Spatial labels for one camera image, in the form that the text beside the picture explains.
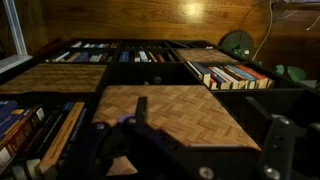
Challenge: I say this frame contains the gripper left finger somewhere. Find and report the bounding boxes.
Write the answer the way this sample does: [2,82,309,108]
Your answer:
[59,96,149,180]

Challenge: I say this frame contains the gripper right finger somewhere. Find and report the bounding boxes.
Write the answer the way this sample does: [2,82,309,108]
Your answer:
[245,96,320,180]

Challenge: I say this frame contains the woven brown basket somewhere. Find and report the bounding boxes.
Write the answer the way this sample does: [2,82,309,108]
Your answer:
[0,63,108,95]
[174,48,239,64]
[91,84,262,177]

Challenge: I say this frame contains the tan hardcover book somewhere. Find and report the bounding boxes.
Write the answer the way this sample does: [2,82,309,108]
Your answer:
[37,101,86,175]

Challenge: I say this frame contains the brown hardcover book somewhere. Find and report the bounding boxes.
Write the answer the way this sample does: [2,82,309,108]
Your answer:
[0,105,46,158]

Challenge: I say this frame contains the red spine book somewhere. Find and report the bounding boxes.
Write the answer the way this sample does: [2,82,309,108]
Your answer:
[235,63,270,90]

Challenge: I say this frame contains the blue spine paperback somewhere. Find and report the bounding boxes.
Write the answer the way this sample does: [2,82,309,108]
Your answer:
[224,64,257,90]

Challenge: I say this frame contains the thin white book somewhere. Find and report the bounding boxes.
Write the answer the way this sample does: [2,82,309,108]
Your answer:
[89,53,104,64]
[51,50,72,63]

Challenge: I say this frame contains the black cube shelf unit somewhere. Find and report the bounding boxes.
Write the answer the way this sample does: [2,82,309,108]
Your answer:
[0,37,320,180]

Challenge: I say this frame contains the row of books left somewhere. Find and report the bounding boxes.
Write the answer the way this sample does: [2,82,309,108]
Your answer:
[210,65,241,91]

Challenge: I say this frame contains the dark blue book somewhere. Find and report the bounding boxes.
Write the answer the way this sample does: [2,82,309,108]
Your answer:
[73,51,90,64]

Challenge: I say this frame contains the blue book yellow label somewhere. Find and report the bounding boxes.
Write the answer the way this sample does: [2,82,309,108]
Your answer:
[0,107,27,138]

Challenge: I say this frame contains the orange spine book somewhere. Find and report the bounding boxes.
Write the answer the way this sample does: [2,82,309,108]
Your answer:
[209,77,220,91]

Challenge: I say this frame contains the tall blue hardcover book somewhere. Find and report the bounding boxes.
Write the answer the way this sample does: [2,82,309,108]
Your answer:
[0,99,20,123]

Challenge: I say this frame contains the books on lower left shelf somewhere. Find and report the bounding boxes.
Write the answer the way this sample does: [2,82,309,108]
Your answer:
[186,60,212,89]

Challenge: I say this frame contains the green pothos plant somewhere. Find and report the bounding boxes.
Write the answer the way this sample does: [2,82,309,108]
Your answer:
[218,29,309,84]

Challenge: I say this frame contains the white wall cable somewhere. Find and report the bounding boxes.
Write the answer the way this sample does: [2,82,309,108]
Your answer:
[251,0,275,62]

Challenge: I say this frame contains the white door frame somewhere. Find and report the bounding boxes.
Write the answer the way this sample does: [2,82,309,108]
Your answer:
[0,0,34,75]

